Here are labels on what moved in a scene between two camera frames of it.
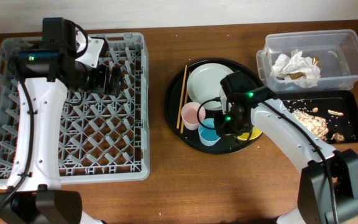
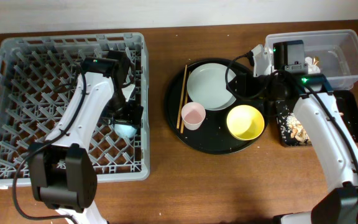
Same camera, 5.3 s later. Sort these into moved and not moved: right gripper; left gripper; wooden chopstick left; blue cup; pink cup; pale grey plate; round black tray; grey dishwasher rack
Moved: right gripper; blue cup; left gripper
Not moved: wooden chopstick left; pale grey plate; round black tray; grey dishwasher rack; pink cup
